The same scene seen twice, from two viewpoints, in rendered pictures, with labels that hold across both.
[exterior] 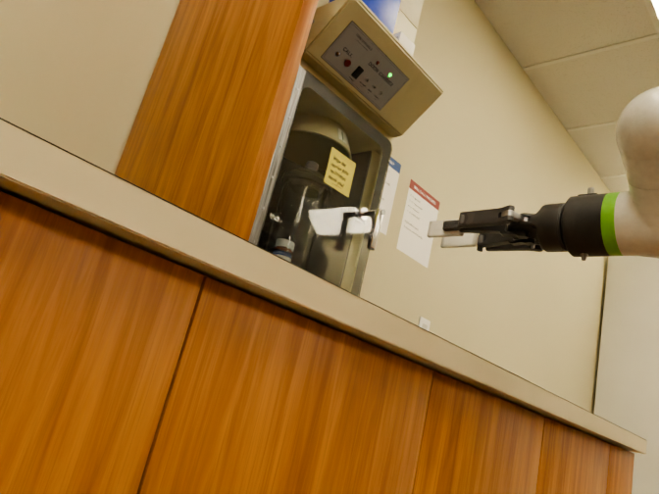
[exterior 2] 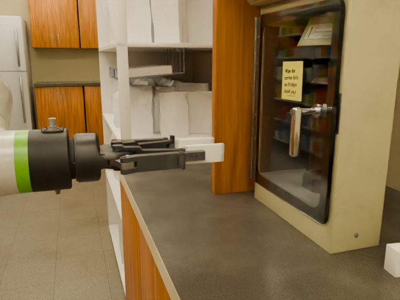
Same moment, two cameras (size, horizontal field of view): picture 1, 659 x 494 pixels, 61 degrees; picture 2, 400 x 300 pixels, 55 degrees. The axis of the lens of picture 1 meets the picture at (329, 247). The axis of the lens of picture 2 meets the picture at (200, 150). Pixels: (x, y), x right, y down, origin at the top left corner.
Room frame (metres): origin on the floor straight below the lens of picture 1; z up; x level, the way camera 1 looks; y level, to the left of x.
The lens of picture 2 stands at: (1.21, -0.77, 1.29)
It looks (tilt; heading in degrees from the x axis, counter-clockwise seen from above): 13 degrees down; 117
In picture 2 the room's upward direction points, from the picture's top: straight up
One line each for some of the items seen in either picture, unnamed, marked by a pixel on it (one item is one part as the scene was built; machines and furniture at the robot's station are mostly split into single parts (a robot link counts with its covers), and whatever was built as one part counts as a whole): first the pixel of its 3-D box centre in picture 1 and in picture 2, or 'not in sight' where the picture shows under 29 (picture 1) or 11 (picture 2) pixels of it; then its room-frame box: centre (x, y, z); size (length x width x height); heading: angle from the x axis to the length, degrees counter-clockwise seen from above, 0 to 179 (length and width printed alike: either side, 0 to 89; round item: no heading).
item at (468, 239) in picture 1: (459, 238); (203, 153); (0.94, -0.22, 1.14); 0.07 x 0.01 x 0.03; 45
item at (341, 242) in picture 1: (327, 196); (288, 109); (1.02, 0.03, 1.19); 0.30 x 0.01 x 0.40; 134
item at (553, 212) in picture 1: (539, 228); (103, 156); (0.82, -0.32, 1.14); 0.09 x 0.08 x 0.07; 45
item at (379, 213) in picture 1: (369, 227); (303, 130); (1.07, -0.07, 1.17); 0.05 x 0.03 x 0.10; 44
